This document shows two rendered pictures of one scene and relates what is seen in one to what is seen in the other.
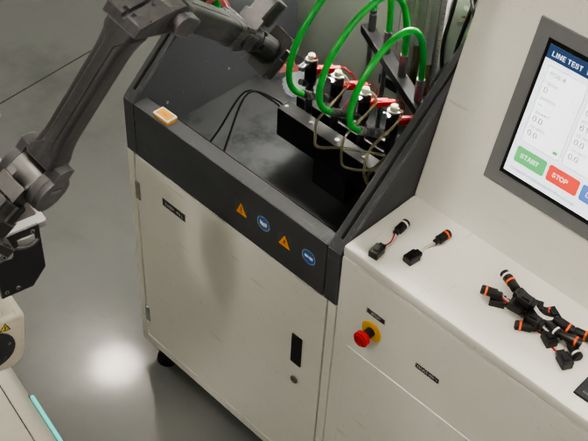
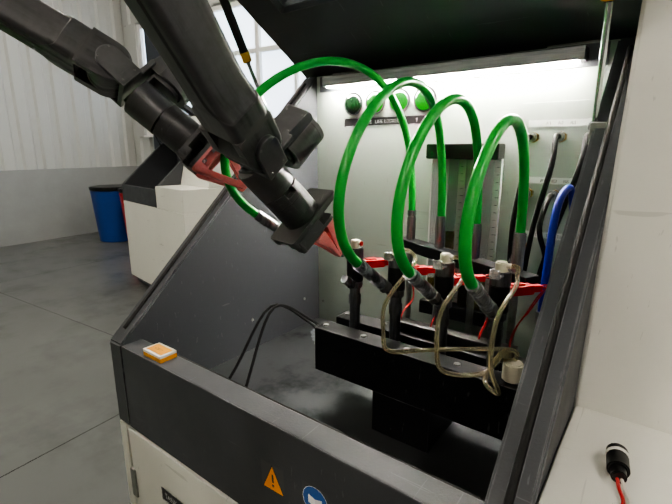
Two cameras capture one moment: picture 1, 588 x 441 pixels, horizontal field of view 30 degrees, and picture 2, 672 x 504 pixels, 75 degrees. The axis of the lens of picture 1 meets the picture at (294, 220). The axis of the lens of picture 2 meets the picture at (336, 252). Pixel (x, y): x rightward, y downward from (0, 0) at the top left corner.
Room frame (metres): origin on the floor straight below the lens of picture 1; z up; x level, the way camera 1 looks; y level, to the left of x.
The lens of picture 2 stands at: (1.25, 0.08, 1.28)
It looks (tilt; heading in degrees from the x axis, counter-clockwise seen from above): 13 degrees down; 355
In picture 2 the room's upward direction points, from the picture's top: straight up
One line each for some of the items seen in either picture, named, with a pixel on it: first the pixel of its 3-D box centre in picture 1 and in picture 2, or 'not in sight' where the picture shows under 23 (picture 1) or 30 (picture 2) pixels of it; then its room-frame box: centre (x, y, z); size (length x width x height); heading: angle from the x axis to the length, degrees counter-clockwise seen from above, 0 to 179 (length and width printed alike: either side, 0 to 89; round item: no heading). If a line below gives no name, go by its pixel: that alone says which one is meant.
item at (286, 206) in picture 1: (231, 192); (256, 452); (1.78, 0.14, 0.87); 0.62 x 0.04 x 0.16; 48
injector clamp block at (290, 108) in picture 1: (344, 157); (414, 384); (1.88, -0.11, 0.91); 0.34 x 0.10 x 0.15; 48
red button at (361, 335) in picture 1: (365, 335); not in sight; (1.45, -0.16, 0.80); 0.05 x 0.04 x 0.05; 48
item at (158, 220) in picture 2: not in sight; (181, 181); (5.30, 1.08, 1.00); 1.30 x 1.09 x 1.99; 38
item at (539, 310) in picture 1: (535, 314); not in sight; (1.35, -0.46, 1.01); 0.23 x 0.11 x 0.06; 48
